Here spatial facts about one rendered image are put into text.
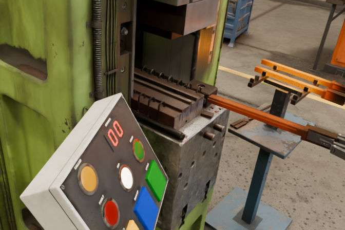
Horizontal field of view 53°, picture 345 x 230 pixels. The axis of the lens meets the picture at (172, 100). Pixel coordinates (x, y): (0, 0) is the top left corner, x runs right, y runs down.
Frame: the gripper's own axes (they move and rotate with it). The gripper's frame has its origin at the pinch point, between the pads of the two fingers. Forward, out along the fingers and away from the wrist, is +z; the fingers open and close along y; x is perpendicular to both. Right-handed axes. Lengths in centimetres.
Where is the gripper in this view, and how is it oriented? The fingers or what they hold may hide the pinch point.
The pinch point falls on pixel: (320, 137)
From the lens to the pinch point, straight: 112.9
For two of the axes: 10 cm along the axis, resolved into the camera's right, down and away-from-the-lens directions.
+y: 5.7, -3.5, 7.4
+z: -8.2, -3.5, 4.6
